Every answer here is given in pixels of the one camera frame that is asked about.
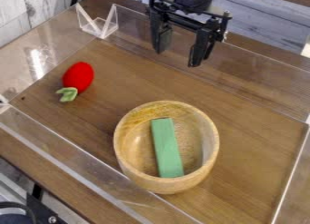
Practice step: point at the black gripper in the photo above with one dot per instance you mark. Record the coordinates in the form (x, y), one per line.
(188, 13)

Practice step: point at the green rectangular block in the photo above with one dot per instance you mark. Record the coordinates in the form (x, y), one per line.
(170, 164)

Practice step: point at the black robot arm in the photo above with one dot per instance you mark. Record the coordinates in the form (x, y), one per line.
(192, 15)

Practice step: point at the brown wooden bowl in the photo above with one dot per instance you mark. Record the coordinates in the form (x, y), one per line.
(198, 142)

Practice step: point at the red plush strawberry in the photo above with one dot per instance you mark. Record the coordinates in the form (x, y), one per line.
(77, 80)

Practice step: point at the clear acrylic corner bracket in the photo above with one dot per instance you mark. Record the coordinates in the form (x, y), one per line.
(98, 27)

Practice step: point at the clear acrylic tray wall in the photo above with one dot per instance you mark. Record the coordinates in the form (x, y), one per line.
(61, 141)

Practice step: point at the black clamp mount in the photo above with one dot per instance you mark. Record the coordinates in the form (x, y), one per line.
(31, 212)

